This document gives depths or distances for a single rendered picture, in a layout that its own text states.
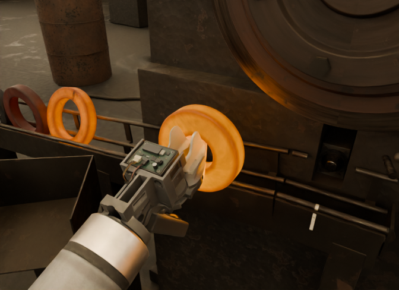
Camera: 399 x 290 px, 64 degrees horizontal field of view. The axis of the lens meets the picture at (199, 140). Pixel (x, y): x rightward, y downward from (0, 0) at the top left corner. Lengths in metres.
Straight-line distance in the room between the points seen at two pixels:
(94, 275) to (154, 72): 0.52
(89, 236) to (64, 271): 0.04
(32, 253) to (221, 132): 0.46
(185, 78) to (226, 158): 0.29
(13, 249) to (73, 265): 0.41
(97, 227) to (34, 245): 0.38
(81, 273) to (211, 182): 0.27
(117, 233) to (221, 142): 0.21
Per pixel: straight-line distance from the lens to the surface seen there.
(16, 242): 0.80
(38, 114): 1.09
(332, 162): 0.71
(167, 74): 0.77
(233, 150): 0.50
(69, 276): 0.39
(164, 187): 0.42
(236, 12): 0.53
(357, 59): 0.42
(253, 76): 0.55
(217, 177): 0.54
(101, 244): 0.39
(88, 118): 0.95
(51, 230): 0.78
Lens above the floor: 1.12
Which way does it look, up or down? 30 degrees down
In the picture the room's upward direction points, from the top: straight up
